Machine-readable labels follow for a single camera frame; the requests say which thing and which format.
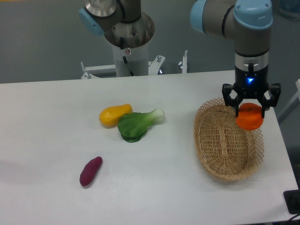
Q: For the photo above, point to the woven wicker basket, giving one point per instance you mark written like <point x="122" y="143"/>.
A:
<point x="226" y="151"/>

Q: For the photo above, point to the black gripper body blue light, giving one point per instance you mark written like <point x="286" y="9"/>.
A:
<point x="251" y="83"/>

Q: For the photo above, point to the yellow mango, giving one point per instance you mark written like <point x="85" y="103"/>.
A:
<point x="110" y="116"/>

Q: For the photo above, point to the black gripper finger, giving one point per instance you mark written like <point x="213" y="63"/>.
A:
<point x="228" y="100"/>
<point x="275" y="91"/>

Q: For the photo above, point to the orange fruit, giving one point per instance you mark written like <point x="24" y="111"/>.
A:
<point x="249" y="117"/>

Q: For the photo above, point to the black device at table corner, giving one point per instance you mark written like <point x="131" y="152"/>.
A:
<point x="292" y="200"/>

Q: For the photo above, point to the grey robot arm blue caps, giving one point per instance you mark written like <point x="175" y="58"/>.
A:
<point x="248" y="22"/>

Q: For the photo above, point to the white metal base bracket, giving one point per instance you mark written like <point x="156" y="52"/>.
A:
<point x="110" y="70"/>

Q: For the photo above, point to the purple sweet potato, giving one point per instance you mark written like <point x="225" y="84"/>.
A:
<point x="90" y="170"/>

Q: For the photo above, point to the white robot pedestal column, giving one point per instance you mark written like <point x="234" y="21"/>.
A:
<point x="131" y="61"/>

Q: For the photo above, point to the white frame at right edge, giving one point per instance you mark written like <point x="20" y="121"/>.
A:
<point x="290" y="105"/>

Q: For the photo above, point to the green bok choy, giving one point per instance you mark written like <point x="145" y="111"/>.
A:
<point x="133" y="126"/>

